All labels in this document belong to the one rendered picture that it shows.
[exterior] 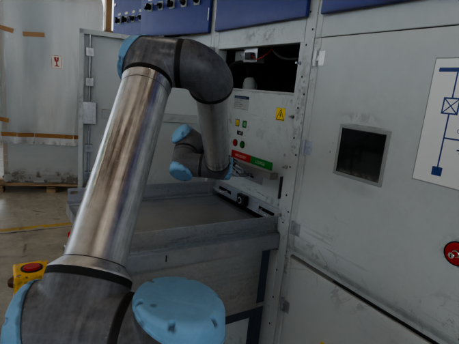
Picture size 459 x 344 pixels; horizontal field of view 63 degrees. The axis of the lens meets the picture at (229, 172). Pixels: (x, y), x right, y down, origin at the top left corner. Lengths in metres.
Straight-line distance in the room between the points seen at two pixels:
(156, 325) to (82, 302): 0.13
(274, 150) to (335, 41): 0.51
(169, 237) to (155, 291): 0.65
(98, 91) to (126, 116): 1.06
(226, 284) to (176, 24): 1.39
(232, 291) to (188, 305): 0.89
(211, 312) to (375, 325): 0.72
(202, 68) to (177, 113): 1.03
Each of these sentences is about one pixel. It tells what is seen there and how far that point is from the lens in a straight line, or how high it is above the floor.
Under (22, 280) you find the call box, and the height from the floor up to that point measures 0.89.
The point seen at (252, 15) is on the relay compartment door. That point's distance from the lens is 1.67.
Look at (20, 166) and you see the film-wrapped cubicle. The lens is 5.03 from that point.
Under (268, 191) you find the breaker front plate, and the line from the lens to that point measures 1.60.
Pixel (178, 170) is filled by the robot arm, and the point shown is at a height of 1.08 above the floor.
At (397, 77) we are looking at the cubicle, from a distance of 1.13.
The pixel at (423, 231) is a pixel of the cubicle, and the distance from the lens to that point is 1.09.
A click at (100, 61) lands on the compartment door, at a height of 1.45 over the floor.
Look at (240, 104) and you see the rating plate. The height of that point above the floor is 1.32.
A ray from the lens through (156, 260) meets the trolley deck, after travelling 1.25.
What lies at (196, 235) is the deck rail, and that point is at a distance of 1.32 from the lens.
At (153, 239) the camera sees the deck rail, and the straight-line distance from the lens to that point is 1.25.
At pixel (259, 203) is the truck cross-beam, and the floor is 0.91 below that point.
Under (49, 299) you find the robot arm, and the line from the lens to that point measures 0.67.
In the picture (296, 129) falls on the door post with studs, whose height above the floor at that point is 1.26.
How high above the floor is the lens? 1.37
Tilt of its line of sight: 12 degrees down
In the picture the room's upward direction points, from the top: 6 degrees clockwise
